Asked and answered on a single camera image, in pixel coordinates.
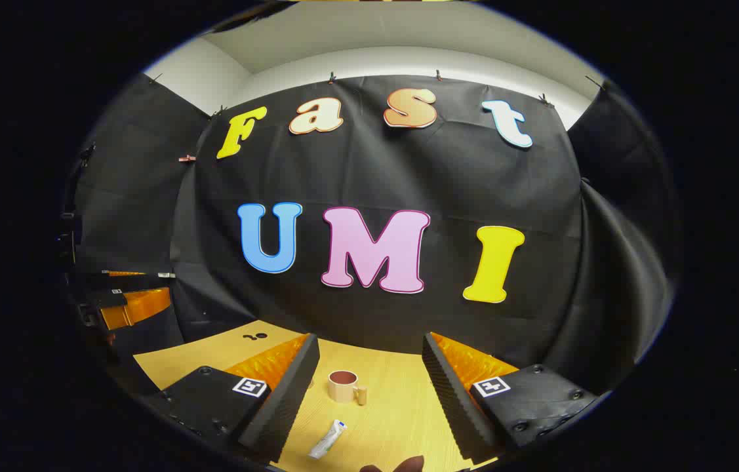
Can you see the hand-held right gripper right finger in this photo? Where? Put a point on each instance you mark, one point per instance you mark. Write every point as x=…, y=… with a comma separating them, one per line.
x=451, y=400

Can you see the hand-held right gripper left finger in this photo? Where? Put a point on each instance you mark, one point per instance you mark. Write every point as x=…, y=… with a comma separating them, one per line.
x=290, y=400

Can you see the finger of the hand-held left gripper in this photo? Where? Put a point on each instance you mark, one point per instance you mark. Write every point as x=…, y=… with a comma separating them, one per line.
x=139, y=305
x=133, y=282

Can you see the white toothpaste tube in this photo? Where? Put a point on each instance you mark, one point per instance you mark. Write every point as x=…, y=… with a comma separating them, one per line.
x=328, y=439

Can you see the wooden desktop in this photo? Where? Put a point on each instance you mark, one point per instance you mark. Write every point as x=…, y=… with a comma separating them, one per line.
x=382, y=426

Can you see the black backdrop cloth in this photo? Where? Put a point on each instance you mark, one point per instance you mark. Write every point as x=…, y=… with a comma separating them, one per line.
x=376, y=170

